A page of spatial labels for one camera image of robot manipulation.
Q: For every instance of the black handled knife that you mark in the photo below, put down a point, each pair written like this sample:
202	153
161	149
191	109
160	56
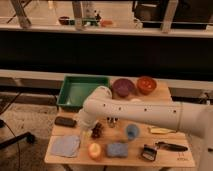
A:
171	147

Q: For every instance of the green plastic tray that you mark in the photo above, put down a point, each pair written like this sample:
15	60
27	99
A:
75	89

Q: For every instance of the black board eraser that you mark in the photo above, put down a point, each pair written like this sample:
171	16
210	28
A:
66	122

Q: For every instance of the blue grey cloth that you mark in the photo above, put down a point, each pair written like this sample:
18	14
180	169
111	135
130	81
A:
66	146

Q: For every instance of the blue sponge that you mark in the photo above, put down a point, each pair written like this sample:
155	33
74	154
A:
117	150

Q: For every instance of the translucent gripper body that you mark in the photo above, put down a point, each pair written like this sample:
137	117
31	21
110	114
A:
85	133

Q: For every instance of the red orange bowl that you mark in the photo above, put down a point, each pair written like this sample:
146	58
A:
146	85

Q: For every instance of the black chair base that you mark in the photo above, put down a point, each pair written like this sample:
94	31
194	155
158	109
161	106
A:
29	137

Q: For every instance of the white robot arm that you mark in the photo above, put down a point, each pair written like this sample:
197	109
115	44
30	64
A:
194	119

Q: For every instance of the yellow banana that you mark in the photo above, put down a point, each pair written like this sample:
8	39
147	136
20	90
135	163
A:
158	130

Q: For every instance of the bunch of red grapes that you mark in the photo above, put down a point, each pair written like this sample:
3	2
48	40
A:
97	131

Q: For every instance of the purple bowl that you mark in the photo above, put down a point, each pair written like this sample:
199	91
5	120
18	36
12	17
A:
123	87

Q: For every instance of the yellow red apple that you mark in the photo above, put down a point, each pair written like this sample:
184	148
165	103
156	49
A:
94	151

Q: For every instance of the wooden table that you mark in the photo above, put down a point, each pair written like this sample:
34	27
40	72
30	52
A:
164	158

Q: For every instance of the white lidded container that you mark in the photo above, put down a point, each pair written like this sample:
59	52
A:
136	100

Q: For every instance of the blue cup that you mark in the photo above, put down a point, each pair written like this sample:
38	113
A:
132	131

